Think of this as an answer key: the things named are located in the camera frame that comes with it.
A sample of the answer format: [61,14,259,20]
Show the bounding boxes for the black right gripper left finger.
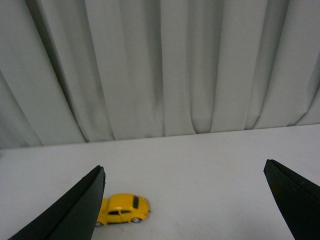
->
[10,165,106,240]

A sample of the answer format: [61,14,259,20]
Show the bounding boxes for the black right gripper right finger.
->
[263,159,320,240]

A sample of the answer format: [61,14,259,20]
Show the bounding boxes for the yellow beetle toy car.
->
[95,193,150,227]

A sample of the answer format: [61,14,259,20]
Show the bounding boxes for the grey pleated curtain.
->
[0,0,320,149]

